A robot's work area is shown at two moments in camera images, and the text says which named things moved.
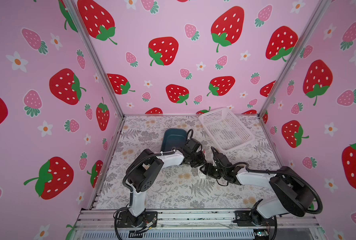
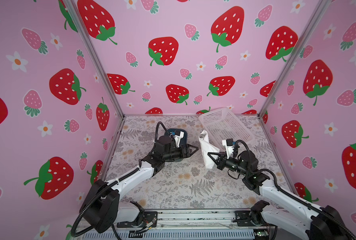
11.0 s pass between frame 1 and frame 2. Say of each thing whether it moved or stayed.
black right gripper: moved
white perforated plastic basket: stayed
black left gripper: moved
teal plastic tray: stayed
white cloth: moved
